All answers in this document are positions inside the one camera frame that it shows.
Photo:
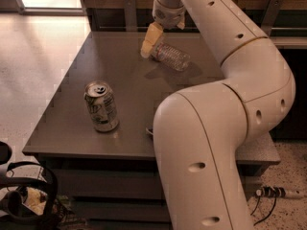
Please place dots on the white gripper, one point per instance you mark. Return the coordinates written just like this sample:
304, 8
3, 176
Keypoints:
168, 15

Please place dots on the clear plastic water bottle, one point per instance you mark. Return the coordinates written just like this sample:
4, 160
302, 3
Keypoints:
171, 56

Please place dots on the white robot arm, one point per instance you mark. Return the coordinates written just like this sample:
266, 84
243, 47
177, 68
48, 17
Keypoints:
197, 130

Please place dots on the silver soda can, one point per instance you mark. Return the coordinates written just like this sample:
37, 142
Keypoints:
101, 106

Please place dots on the blue potato chips bag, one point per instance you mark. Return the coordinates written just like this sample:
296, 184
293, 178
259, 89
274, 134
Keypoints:
149, 131

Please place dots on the grey low table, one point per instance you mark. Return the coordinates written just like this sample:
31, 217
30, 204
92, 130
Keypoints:
118, 106

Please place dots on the white power strip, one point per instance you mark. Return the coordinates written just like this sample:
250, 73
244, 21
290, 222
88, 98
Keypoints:
279, 192

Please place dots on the left metal wall bracket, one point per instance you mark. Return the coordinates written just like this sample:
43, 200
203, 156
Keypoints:
130, 15

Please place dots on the metal wall bracket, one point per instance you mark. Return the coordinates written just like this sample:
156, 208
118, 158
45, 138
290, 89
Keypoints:
130, 15
270, 14

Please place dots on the right metal wall bracket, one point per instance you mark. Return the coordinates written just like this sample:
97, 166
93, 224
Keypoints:
270, 14

